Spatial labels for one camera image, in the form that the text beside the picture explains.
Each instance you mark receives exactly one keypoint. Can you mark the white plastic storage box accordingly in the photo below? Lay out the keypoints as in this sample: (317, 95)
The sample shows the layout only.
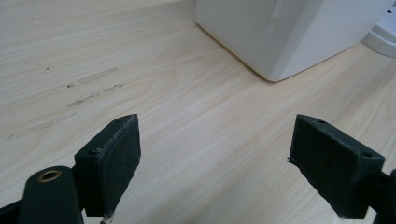
(267, 34)

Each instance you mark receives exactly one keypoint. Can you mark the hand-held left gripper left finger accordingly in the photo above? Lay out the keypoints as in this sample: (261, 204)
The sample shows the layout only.
(109, 161)

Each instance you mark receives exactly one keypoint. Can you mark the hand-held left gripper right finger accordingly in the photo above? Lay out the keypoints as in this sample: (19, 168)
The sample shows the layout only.
(333, 165)

